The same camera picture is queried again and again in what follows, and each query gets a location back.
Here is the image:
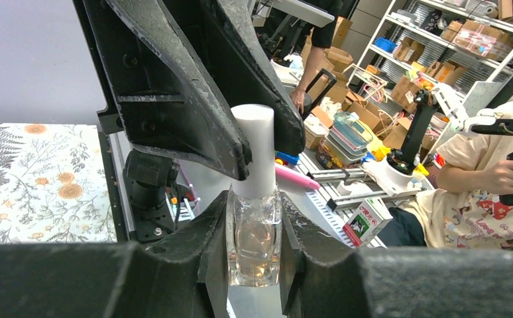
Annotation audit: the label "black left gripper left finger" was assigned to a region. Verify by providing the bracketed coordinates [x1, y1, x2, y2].
[0, 191, 229, 317]

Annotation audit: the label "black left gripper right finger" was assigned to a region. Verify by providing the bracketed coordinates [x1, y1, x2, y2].
[279, 195, 513, 317]

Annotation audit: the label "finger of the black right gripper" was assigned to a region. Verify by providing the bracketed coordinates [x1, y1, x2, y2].
[74, 1, 251, 181]
[164, 1, 305, 155]

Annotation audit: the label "clear nail polish bottle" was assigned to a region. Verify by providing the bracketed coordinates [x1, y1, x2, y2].
[226, 187, 282, 288]

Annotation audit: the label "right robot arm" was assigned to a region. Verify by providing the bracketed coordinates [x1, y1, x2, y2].
[74, 1, 305, 243]

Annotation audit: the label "green white carton box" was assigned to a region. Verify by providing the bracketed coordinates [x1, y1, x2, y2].
[343, 197, 392, 247]

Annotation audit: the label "standing person in black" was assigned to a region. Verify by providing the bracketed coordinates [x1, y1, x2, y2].
[289, 0, 343, 115]

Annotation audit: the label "pink toy wand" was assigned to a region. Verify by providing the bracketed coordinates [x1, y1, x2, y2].
[275, 163, 321, 190]

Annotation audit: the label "stacked plastic containers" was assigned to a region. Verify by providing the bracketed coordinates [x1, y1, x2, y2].
[328, 111, 374, 161]

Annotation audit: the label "floral tablecloth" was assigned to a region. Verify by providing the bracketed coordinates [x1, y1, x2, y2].
[0, 123, 117, 244]

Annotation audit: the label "seated person in cream shirt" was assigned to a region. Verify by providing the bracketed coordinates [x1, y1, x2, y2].
[377, 99, 513, 264]

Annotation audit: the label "white metal storage shelf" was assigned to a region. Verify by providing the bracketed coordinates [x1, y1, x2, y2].
[347, 1, 513, 114]

